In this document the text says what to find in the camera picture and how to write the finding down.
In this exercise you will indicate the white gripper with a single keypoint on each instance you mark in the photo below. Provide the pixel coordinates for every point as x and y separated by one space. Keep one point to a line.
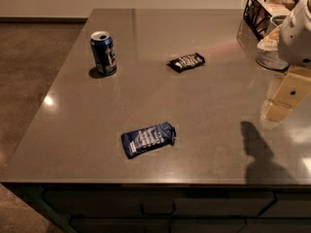
296 38

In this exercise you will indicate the blue rxbar blueberry bar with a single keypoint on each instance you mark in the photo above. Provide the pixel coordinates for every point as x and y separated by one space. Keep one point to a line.
149 138

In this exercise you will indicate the black rxbar chocolate bar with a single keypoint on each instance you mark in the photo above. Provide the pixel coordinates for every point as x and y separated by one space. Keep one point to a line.
186 62

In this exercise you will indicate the clear glass jar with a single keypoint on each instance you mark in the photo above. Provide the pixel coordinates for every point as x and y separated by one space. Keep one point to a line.
268 54

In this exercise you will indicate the blue soda can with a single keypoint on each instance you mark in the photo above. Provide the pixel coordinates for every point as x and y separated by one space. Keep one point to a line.
102 47

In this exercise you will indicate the black wire basket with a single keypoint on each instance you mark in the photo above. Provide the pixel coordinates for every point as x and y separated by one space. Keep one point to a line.
257 13

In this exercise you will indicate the dark drawer handle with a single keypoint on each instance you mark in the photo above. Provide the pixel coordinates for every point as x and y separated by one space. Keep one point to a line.
153 208

